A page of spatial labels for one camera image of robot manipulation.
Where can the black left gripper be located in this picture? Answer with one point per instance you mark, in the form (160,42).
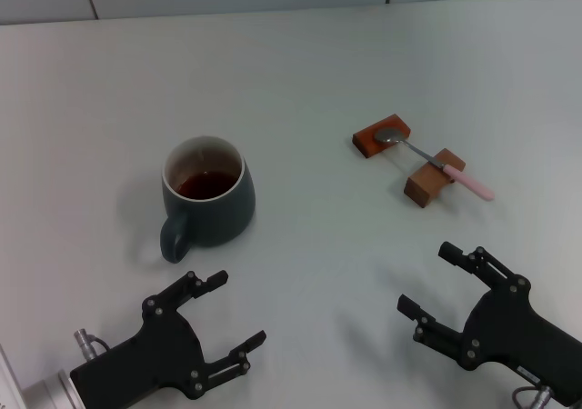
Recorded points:
(150,359)

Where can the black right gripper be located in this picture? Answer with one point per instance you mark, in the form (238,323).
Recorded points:
(514,332)

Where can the grey ceramic cup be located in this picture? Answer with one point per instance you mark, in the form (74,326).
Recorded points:
(218,220)

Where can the brown wooden arched block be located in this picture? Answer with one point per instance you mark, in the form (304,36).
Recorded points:
(425,186)

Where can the dark coffee liquid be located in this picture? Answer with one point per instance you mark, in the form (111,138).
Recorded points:
(207,185)

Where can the reddish wooden block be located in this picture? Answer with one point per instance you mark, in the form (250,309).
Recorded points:
(366,138)

